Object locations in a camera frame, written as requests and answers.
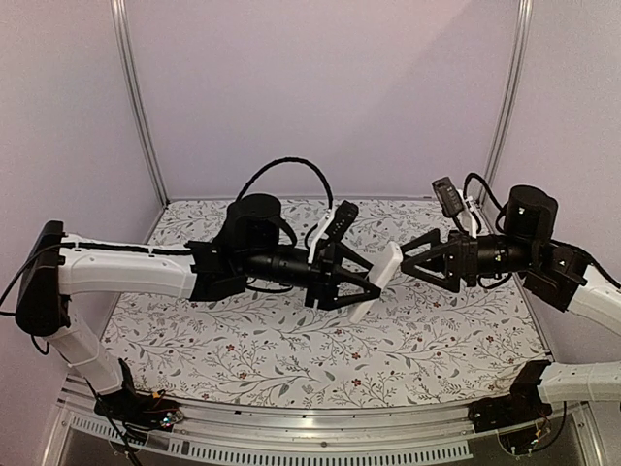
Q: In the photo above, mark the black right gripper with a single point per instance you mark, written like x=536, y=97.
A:
x=464, y=258

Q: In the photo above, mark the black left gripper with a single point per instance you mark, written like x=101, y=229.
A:
x=323, y=287

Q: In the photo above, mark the white remote control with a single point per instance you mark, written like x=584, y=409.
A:
x=382, y=272

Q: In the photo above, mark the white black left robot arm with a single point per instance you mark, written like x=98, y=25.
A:
x=254, y=242

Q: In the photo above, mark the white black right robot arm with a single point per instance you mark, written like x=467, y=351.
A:
x=561, y=275

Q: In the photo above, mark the floral patterned table mat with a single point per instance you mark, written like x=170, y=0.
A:
x=419, y=344

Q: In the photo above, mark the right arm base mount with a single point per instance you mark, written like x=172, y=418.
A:
x=521, y=404

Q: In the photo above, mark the aluminium front rail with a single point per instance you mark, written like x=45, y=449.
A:
x=224, y=434

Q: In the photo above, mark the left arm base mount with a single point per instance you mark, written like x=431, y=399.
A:
x=146, y=412

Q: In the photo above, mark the right aluminium frame post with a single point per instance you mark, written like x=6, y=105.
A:
x=516, y=62

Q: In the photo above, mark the aluminium frame post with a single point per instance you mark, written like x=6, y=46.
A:
x=516, y=62
x=136, y=101

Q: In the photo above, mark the left aluminium frame post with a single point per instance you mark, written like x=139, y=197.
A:
x=136, y=101

